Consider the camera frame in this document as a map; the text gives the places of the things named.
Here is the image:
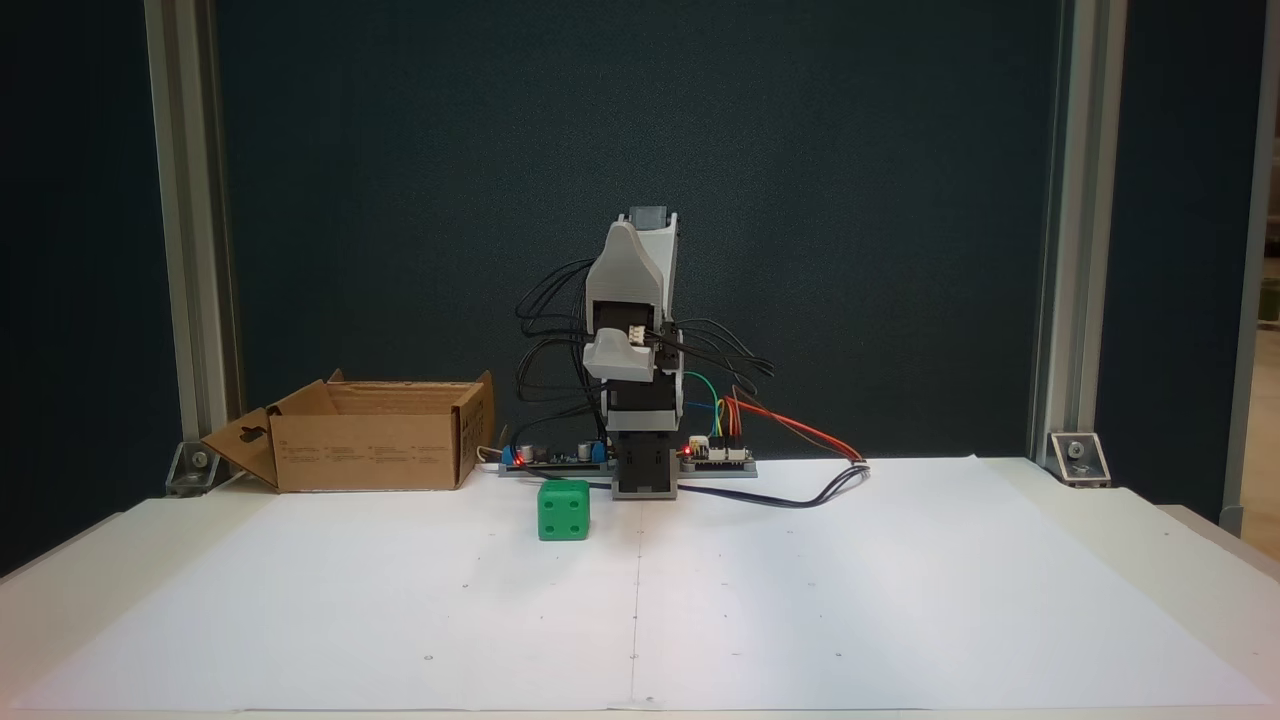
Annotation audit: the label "aluminium frame post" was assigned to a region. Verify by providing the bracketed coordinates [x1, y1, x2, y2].
[1220, 0, 1280, 538]
[143, 0, 244, 471]
[1030, 0, 1131, 463]

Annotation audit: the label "circuit board with white connectors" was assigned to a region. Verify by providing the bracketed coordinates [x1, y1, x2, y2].
[680, 437, 753, 467]

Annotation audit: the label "green die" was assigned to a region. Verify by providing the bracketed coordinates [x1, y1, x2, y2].
[537, 480, 591, 542]

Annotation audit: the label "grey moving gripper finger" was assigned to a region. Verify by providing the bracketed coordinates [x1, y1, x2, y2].
[582, 334, 658, 382]

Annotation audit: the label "green jumper wire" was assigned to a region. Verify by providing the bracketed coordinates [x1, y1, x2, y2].
[683, 372, 723, 441]

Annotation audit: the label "metal corner bracket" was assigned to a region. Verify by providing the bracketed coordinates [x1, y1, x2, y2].
[165, 440, 246, 498]
[1047, 432, 1113, 489]

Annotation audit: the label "black servo cable loops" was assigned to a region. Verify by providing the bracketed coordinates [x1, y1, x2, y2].
[513, 258, 777, 448]

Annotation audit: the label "orange and red wires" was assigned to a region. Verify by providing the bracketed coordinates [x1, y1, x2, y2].
[725, 385, 867, 467]

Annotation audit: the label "brown cardboard box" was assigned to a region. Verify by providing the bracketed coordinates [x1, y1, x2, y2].
[200, 370, 498, 494]

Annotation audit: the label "grey fixed tapered gripper finger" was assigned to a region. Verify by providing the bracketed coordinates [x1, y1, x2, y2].
[585, 220, 668, 302]

